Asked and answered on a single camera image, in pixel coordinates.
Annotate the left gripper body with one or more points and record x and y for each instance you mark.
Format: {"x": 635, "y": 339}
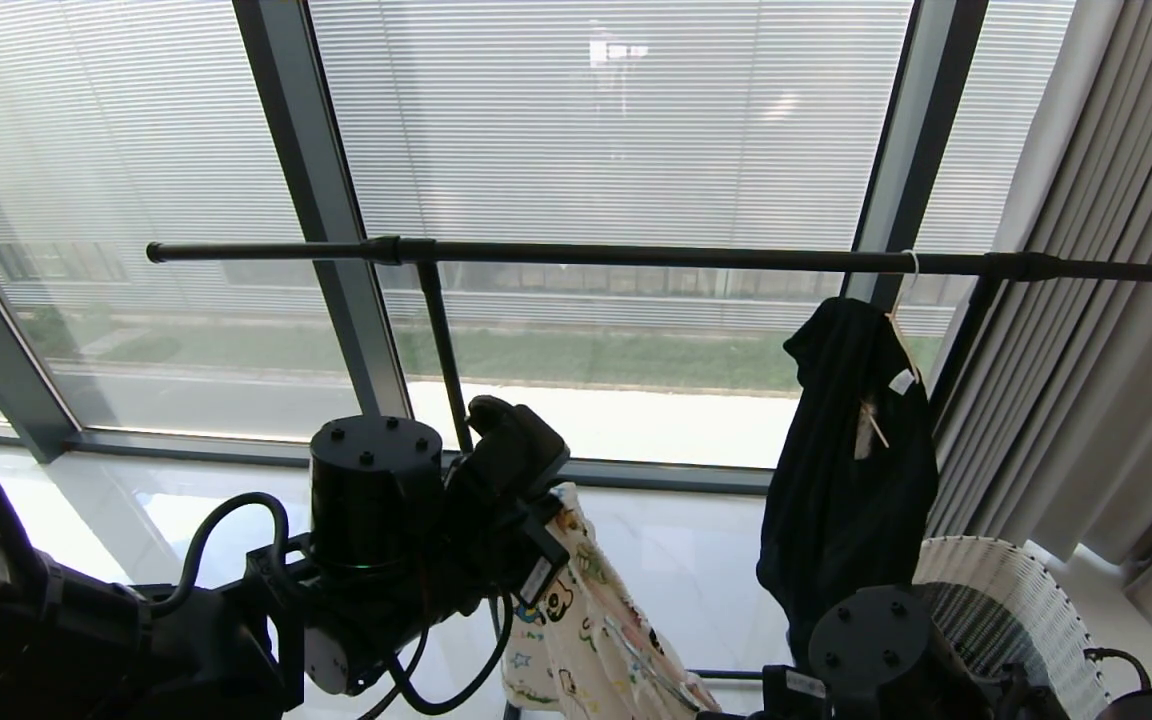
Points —
{"x": 536, "y": 570}

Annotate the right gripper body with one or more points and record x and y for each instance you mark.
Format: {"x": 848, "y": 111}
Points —
{"x": 791, "y": 700}

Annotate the cream printed garment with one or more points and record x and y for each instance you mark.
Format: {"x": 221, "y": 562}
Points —
{"x": 596, "y": 620}

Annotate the black garment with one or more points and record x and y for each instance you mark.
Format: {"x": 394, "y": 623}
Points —
{"x": 846, "y": 500}

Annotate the pink clothes hanger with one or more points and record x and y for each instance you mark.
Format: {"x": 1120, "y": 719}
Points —
{"x": 904, "y": 340}

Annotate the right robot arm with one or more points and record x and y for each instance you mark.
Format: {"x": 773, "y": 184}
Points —
{"x": 876, "y": 640}

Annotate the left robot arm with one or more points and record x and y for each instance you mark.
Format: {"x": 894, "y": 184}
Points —
{"x": 376, "y": 500}

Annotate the white laundry basket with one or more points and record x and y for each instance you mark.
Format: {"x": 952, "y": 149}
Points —
{"x": 1016, "y": 590}

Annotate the black clothes rack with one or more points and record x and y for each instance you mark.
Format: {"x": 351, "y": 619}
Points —
{"x": 636, "y": 255}

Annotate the window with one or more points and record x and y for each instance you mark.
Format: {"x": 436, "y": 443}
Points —
{"x": 316, "y": 150}

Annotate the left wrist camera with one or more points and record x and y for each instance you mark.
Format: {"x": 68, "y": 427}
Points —
{"x": 506, "y": 450}

